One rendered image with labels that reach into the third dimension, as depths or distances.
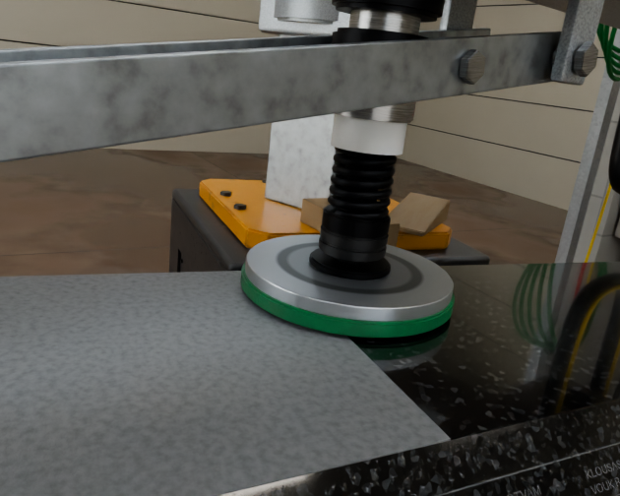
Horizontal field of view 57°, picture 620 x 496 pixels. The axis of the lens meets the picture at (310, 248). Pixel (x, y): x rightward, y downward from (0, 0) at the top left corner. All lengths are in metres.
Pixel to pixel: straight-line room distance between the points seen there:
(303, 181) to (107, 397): 0.95
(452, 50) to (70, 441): 0.42
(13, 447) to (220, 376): 0.14
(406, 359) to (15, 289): 0.35
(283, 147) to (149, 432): 1.01
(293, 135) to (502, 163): 5.77
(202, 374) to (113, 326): 0.10
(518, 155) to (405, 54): 6.36
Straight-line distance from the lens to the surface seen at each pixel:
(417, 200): 1.38
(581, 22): 0.66
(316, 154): 1.26
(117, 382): 0.42
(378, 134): 0.53
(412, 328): 0.52
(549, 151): 6.59
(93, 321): 0.51
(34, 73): 0.35
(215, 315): 0.52
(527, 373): 0.52
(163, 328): 0.50
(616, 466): 0.50
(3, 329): 0.51
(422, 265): 0.63
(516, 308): 0.66
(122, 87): 0.36
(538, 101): 6.74
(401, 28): 0.53
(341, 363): 0.46
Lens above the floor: 1.09
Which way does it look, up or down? 17 degrees down
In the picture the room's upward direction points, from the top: 7 degrees clockwise
